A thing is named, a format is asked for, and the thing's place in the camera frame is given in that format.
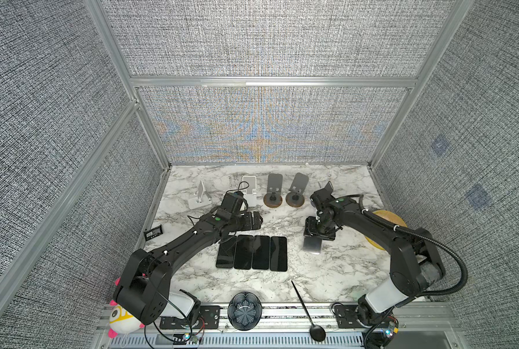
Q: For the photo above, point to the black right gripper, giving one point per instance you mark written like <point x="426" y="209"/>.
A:
<point x="309" y="227"/>

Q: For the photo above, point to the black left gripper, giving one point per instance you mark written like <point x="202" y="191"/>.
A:
<point x="248" y="225"/>

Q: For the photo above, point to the purple round phone stand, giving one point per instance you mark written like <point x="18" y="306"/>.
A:
<point x="325" y="189"/>

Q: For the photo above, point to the black phone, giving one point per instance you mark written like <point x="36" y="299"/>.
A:
<point x="226" y="253"/>
<point x="279" y="254"/>
<point x="312" y="245"/>
<point x="243" y="252"/>
<point x="261" y="253"/>

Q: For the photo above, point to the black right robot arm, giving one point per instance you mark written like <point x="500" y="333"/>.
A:
<point x="415" y="256"/>

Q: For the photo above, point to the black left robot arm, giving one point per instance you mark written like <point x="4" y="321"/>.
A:
<point x="144" y="285"/>

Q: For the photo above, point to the round wooden phone stand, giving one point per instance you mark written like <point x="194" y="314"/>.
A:
<point x="295" y="197"/>
<point x="273" y="198"/>

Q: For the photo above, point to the white flat phone stand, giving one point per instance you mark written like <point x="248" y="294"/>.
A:
<point x="250" y="190"/>

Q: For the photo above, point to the white folding phone stand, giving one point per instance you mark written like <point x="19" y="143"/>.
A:
<point x="201" y="198"/>

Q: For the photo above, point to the yellow bowl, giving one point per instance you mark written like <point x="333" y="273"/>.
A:
<point x="389" y="216"/>

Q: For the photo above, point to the dark glass flower dish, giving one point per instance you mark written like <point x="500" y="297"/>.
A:
<point x="244" y="311"/>

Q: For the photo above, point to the small black adapter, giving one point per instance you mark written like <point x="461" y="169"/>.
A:
<point x="153" y="233"/>

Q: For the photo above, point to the black long spoon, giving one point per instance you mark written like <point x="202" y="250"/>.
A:
<point x="317" y="333"/>

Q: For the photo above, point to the pink white plush toy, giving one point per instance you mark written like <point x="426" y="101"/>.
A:
<point x="122" y="322"/>

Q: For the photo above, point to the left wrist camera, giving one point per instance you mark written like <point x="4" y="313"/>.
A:
<point x="233" y="202"/>

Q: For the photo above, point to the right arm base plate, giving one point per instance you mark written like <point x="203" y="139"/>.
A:
<point x="348" y="317"/>

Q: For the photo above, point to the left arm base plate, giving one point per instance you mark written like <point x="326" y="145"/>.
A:
<point x="208" y="317"/>

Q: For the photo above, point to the aluminium frame corner post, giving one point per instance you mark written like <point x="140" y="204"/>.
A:
<point x="104" y="29"/>

